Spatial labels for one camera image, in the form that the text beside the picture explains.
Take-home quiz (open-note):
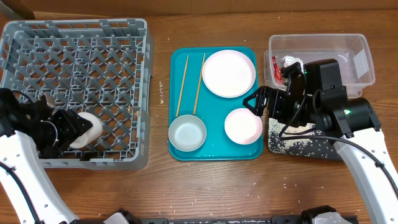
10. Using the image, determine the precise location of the white paper cup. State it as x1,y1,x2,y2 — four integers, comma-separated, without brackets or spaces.
70,112,103,149

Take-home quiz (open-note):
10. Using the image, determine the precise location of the small white round plate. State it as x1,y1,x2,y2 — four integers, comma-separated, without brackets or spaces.
224,108,262,145

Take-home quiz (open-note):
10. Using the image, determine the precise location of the wooden chopstick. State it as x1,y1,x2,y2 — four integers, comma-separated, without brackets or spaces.
193,53,206,115
175,55,189,118

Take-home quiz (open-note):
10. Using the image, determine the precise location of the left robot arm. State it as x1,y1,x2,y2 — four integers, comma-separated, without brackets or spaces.
1,88,95,223

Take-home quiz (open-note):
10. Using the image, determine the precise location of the white paper napkin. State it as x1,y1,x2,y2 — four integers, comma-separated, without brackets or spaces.
281,55,303,67

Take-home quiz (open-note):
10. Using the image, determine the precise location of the red food wrapper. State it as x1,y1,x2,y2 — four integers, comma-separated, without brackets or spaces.
272,56,282,85

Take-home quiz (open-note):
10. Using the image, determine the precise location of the grey plastic dishwasher rack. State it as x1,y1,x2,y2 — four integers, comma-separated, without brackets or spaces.
1,18,154,170

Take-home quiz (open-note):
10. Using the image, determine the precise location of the teal plastic serving tray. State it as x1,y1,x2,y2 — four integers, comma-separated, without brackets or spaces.
169,47,264,161

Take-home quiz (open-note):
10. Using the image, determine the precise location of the black plastic tray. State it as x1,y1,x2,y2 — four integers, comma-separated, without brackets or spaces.
267,116,346,161

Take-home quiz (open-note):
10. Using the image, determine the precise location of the pile of rice grains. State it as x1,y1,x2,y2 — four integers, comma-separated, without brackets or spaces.
267,117,333,156

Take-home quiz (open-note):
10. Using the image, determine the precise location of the grey metal bowl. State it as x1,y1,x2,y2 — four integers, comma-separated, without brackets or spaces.
169,114,207,152

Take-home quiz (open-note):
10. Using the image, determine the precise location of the large white round plate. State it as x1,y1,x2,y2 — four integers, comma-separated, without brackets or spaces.
202,50,256,98

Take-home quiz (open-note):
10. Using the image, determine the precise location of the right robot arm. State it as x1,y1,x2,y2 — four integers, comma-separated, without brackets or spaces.
243,58,397,223

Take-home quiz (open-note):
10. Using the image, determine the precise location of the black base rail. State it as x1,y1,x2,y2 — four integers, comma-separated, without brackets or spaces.
136,215,360,224

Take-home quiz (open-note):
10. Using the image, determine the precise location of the clear plastic waste bin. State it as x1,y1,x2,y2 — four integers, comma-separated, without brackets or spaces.
264,34,376,98

